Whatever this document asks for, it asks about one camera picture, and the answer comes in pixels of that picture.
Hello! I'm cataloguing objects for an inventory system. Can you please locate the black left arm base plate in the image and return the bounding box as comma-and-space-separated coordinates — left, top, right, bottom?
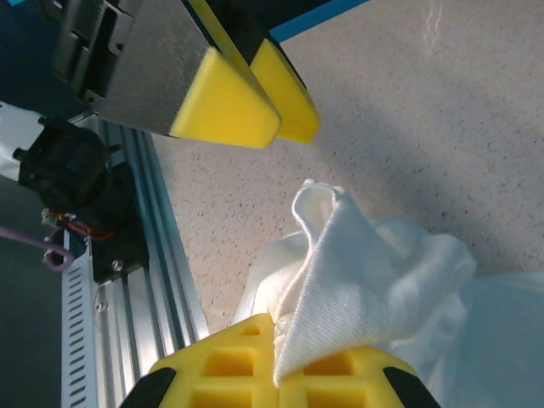
88, 163, 150, 285

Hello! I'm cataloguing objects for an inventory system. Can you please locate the white t-shirt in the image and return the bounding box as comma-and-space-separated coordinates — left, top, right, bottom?
231, 178, 544, 408

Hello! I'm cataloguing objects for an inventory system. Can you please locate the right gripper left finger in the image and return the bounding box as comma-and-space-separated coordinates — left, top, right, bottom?
122, 313, 281, 408

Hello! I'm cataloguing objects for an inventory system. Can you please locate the slotted grey cable duct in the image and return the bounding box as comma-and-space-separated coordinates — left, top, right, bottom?
61, 237, 103, 408

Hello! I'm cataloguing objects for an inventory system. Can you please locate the aluminium mounting rail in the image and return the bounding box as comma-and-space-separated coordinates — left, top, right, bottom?
70, 114, 209, 408

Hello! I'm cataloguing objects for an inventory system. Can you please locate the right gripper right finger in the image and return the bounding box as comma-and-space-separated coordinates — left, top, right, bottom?
278, 344, 443, 408

